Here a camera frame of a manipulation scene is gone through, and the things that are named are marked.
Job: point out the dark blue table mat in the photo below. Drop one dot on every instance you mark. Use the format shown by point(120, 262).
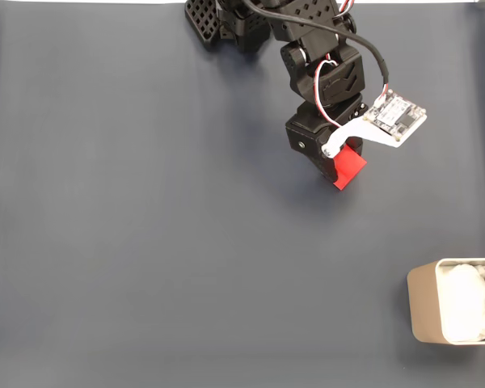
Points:
point(145, 202)

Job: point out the white wrist camera board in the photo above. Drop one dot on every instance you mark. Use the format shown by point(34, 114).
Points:
point(392, 117)

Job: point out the beige rounded box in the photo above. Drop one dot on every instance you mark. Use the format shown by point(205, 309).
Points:
point(422, 303)

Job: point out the white crumpled cloth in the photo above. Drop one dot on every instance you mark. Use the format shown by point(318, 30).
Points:
point(465, 303)

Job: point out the red cube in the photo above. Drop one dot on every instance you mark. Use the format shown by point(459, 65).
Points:
point(347, 167)

